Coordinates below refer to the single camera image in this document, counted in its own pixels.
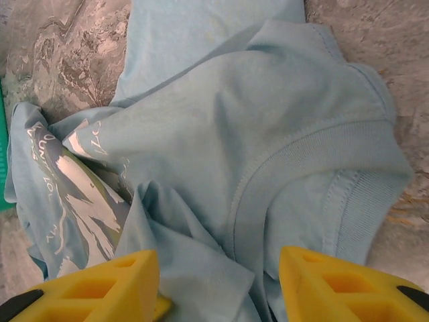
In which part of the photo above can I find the green plastic basket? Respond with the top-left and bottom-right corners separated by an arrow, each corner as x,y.
0,78 -> 15,213

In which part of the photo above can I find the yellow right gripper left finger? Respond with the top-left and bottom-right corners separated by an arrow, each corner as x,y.
0,250 -> 172,322

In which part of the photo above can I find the light blue t-shirt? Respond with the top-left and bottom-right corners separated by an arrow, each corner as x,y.
5,0 -> 415,322

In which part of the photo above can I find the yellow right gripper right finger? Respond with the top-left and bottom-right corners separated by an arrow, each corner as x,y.
280,246 -> 429,322

